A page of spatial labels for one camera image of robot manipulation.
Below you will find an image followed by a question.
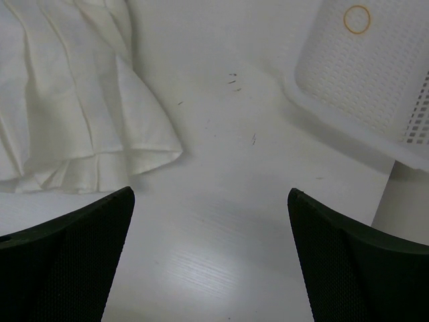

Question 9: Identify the white pleated skirt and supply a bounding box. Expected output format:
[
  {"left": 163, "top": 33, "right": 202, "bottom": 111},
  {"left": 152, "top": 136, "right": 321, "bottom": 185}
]
[{"left": 1, "top": 1, "right": 182, "bottom": 194}]

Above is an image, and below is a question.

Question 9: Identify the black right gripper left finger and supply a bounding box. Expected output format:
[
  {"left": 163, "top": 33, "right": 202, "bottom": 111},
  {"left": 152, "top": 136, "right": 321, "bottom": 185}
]
[{"left": 1, "top": 187, "right": 135, "bottom": 321}]

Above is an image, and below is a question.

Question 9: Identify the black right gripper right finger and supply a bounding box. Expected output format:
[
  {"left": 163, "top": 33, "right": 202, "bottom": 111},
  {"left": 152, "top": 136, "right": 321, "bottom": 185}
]
[{"left": 288, "top": 189, "right": 428, "bottom": 321}]

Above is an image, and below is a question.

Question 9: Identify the orange rubber band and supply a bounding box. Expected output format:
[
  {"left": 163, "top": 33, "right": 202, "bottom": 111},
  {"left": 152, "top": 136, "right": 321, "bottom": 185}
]
[{"left": 343, "top": 5, "right": 371, "bottom": 35}]

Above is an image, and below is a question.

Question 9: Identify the white perforated plastic basket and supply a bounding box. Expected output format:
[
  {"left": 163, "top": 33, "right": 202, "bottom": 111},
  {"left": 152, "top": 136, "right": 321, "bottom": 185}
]
[{"left": 284, "top": 1, "right": 428, "bottom": 171}]

